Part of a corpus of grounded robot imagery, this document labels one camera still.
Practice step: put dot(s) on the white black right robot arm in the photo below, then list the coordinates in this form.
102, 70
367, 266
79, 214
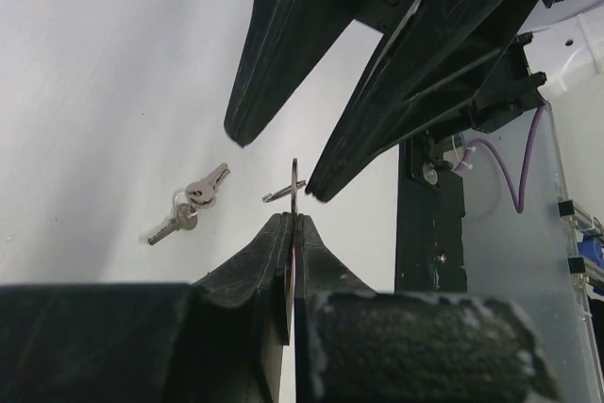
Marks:
547, 28

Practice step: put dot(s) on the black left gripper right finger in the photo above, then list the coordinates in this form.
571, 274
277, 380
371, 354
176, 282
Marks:
353, 344

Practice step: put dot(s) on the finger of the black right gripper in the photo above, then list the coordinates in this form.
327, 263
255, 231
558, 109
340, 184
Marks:
284, 42
432, 63

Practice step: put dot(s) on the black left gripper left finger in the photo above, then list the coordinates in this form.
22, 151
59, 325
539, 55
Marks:
219, 339

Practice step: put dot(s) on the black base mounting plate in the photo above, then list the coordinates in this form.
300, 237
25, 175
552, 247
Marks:
429, 254

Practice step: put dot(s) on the aluminium right frame rail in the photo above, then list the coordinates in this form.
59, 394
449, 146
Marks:
580, 205

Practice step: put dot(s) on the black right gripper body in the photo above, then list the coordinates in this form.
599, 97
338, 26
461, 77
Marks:
507, 91

